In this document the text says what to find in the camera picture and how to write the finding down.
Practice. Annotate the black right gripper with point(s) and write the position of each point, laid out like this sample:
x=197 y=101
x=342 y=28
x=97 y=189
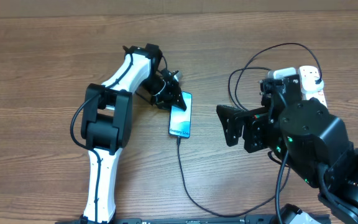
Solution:
x=237 y=122

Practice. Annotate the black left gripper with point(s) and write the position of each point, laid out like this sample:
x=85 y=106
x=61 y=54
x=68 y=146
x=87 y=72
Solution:
x=170 y=97

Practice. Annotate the Galaxy S24 smartphone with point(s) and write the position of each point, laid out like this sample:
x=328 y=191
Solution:
x=180 y=120

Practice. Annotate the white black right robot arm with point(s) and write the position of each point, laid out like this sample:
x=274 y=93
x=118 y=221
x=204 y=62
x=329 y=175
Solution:
x=305 y=136

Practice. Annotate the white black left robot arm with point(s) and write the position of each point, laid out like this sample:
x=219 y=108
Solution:
x=103 y=123

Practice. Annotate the white charger plug adapter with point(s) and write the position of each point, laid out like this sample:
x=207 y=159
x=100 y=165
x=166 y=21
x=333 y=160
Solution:
x=309 y=85

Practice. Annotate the white power strip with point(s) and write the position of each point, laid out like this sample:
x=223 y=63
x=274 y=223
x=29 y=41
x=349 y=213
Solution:
x=311 y=71

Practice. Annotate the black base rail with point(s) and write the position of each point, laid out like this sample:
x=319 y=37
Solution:
x=247 y=219

